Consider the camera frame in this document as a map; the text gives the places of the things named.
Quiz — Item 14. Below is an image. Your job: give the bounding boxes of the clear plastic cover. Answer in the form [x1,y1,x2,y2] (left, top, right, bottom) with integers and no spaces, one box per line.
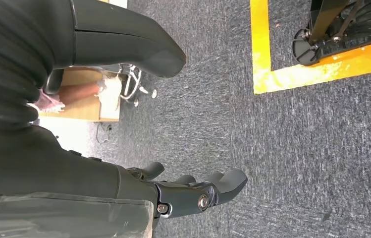
[0,185,155,238]

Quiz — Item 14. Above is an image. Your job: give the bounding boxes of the chrome swivel chair base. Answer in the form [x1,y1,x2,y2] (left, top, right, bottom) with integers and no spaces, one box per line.
[118,64,159,108]

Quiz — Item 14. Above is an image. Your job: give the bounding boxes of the yellow floor tape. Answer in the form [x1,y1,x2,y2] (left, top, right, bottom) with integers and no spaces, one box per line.
[250,0,371,95]

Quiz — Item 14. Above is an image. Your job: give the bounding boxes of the thin black cable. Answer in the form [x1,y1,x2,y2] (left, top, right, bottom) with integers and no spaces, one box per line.
[95,122,113,144]

